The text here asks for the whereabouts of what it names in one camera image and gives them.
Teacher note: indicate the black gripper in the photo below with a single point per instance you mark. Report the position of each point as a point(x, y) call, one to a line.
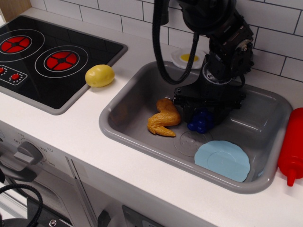
point(207, 91)

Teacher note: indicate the blue toy blueberries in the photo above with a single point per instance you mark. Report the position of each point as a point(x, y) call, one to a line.
point(202, 121)

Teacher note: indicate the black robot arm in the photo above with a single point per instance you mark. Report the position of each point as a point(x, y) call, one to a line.
point(230, 57)

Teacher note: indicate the light blue toy plate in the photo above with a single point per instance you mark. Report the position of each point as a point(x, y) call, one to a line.
point(224, 158)

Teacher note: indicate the grey toy sink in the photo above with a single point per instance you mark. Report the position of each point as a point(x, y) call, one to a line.
point(258, 127)

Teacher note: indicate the toy fried chicken wing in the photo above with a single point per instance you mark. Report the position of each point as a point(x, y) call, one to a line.
point(167, 116)

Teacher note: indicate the toy fried egg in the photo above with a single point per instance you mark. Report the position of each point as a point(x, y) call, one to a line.
point(180, 58)

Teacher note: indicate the red ketchup bottle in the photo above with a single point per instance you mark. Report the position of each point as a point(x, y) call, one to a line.
point(290, 161)

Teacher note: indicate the dark grey faucet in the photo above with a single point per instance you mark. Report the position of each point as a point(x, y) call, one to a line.
point(165, 12)

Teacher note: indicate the yellow toy potato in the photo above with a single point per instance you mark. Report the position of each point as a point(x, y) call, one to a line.
point(99, 76)

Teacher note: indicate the toy oven front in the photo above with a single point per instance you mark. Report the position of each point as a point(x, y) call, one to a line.
point(65, 199)

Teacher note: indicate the black toy stove top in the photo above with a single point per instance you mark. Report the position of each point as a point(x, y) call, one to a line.
point(44, 65)

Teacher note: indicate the grey oven knob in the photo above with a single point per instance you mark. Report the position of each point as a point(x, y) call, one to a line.
point(28, 153)

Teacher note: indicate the wooden panel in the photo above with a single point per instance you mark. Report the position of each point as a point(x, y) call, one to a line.
point(10, 9)

